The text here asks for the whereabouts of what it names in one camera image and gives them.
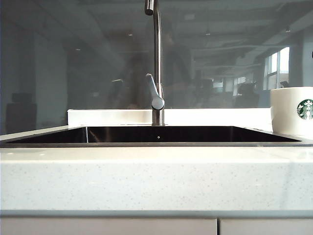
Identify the black undermount sink basin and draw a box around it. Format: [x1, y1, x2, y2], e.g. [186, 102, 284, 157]
[3, 125, 313, 148]

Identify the wide white cabinet door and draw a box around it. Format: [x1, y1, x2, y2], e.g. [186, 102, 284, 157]
[0, 217, 218, 235]

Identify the white backsplash ledge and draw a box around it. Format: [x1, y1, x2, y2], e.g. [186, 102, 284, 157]
[67, 108, 273, 126]

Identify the steel faucet lever handle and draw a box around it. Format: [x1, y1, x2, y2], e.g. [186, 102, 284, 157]
[145, 73, 165, 110]

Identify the narrow white cabinet door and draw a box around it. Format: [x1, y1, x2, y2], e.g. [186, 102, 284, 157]
[219, 218, 313, 235]

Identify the white Starbucks logo mug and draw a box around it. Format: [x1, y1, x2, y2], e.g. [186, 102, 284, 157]
[269, 86, 313, 137]

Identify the steel gooseneck faucet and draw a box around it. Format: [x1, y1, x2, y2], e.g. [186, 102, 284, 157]
[144, 0, 165, 126]

